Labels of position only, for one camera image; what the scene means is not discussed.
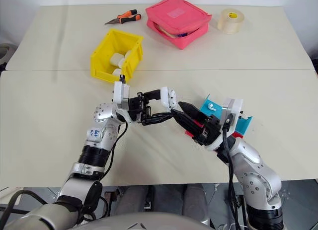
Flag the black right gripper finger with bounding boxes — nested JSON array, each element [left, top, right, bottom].
[[178, 101, 208, 126], [170, 109, 200, 140]]

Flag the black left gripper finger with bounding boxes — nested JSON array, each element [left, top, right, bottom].
[[143, 89, 162, 102], [142, 111, 175, 127]]

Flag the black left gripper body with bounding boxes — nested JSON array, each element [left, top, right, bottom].
[[127, 91, 153, 126]]

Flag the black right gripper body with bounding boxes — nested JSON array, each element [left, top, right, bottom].
[[193, 115, 225, 146]]

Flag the red and blue tray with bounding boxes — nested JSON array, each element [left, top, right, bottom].
[[184, 93, 255, 141]]

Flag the yellow plastic bin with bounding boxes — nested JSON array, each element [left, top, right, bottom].
[[89, 28, 145, 84]]

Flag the pink fabric zip pouch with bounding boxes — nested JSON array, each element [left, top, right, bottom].
[[145, 0, 213, 51]]

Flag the clear adhesive tape roll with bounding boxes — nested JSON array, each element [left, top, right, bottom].
[[217, 8, 245, 35]]

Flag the grey robot torso dome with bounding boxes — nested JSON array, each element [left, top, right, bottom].
[[80, 212, 212, 230]]

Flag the grey round background object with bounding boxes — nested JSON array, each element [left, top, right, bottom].
[[0, 43, 17, 72]]

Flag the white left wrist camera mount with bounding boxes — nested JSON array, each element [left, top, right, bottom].
[[111, 81, 138, 123]]

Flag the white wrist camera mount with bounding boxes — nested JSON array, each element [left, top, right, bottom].
[[111, 81, 138, 123], [204, 97, 244, 152]]

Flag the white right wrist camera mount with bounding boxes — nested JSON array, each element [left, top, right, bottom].
[[204, 97, 244, 152]]

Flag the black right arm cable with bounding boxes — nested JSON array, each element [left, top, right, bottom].
[[222, 114, 249, 230]]

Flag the dark metal table post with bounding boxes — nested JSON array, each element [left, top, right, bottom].
[[103, 189, 113, 206], [235, 195, 247, 209]]

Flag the orange black handled pliers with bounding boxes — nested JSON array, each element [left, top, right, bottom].
[[104, 9, 143, 26]]

